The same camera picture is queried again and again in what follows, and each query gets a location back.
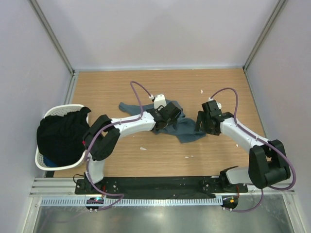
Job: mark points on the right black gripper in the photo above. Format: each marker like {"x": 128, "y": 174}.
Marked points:
{"x": 201, "y": 116}

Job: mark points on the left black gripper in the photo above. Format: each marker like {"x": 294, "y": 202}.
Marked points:
{"x": 172, "y": 121}

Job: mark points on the grey-blue t shirt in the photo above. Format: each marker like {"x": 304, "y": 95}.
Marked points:
{"x": 184, "y": 130}

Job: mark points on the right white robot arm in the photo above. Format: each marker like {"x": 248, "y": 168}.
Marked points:
{"x": 266, "y": 159}

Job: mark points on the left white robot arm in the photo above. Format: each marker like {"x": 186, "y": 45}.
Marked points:
{"x": 103, "y": 135}

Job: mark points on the white laundry basket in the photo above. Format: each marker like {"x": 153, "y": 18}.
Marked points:
{"x": 59, "y": 111}

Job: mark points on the black t shirt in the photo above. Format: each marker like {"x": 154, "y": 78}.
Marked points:
{"x": 59, "y": 138}

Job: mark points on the blue garment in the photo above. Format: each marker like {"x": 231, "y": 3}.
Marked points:
{"x": 49, "y": 163}

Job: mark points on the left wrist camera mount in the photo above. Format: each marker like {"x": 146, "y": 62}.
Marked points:
{"x": 158, "y": 100}

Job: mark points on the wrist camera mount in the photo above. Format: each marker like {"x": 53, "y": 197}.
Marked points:
{"x": 218, "y": 104}
{"x": 158, "y": 100}

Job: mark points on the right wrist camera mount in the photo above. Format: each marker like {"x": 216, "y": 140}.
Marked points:
{"x": 218, "y": 104}

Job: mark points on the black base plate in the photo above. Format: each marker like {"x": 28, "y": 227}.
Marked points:
{"x": 164, "y": 188}

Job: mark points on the white slotted cable duct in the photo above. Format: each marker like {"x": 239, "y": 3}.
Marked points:
{"x": 98, "y": 202}

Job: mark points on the right corner aluminium post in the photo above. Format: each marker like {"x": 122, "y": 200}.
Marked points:
{"x": 280, "y": 4}

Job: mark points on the corner aluminium post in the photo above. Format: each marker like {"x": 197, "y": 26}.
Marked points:
{"x": 48, "y": 29}
{"x": 280, "y": 4}

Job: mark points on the aluminium rail frame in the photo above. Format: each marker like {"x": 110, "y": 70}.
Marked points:
{"x": 78, "y": 186}

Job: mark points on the left corner aluminium post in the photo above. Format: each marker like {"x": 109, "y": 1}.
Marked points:
{"x": 48, "y": 29}

